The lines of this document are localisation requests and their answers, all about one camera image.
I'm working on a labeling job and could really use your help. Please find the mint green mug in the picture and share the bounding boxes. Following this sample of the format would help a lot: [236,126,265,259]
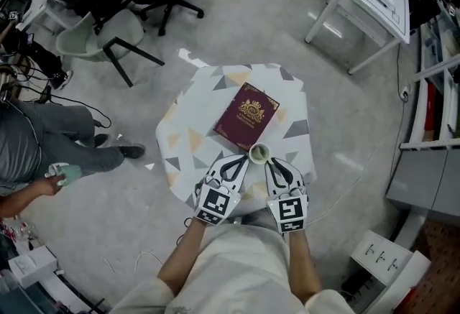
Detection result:
[53,163,85,188]

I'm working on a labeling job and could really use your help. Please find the white drawer cabinet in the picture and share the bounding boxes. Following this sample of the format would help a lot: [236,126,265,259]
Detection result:
[349,229,433,303]

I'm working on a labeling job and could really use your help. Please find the person's gray trousers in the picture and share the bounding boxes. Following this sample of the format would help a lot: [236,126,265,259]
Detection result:
[233,208,285,231]

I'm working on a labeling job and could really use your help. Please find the person's left forearm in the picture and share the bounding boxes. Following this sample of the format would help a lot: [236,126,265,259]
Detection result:
[157,217,208,298]

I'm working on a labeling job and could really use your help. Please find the white cup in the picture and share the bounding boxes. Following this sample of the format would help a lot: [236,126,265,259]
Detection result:
[248,142,273,166]

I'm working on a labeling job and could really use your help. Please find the white cardboard box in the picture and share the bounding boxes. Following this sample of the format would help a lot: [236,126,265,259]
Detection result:
[7,246,59,289]

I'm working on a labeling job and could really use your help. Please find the maroon gold-print box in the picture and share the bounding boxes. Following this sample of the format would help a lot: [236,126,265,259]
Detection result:
[213,82,280,154]

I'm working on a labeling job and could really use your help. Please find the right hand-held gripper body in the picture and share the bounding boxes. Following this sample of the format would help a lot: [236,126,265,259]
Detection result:
[265,186,310,236]

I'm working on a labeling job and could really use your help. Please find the gray cabinet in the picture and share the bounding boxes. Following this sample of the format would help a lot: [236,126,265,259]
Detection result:
[385,147,460,221]

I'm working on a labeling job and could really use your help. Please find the white shell chair black legs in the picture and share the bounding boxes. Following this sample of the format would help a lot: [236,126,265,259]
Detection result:
[55,9,167,88]

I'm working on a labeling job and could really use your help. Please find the white square table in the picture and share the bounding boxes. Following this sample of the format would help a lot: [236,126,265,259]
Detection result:
[303,0,411,75]

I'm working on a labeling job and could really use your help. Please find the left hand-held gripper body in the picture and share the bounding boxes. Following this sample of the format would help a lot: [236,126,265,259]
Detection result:
[193,175,242,228]

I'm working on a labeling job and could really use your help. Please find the person in white shirt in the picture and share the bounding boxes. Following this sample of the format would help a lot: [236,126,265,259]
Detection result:
[111,222,357,314]

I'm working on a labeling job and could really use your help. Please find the person's right forearm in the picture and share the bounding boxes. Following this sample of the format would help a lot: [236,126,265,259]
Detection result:
[287,229,323,305]

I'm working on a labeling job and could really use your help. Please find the geometric pattern tablecloth table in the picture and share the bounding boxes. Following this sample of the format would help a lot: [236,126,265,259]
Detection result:
[155,63,317,217]

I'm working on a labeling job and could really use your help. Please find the white floor cable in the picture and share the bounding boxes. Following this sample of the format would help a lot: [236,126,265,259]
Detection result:
[308,161,364,224]

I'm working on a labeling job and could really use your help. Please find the white shelf unit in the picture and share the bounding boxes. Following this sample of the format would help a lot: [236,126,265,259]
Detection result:
[397,53,460,152]

